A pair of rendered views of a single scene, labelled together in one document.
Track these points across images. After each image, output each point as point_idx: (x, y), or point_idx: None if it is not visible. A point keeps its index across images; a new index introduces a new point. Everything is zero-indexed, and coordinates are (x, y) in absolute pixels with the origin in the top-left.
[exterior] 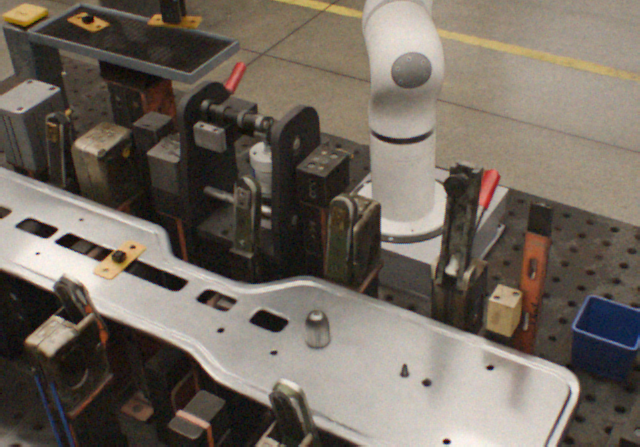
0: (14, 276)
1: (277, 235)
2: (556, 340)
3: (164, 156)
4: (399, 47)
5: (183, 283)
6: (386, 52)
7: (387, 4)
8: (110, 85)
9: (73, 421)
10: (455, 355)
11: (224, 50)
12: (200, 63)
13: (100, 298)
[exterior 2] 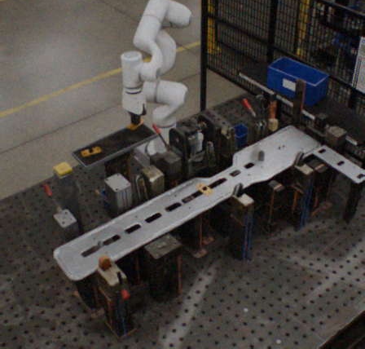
0: (195, 216)
1: (216, 154)
2: None
3: (175, 160)
4: (183, 90)
5: (175, 205)
6: (181, 94)
7: (159, 84)
8: (113, 165)
9: (249, 223)
10: (276, 139)
11: (146, 124)
12: (148, 131)
13: (222, 196)
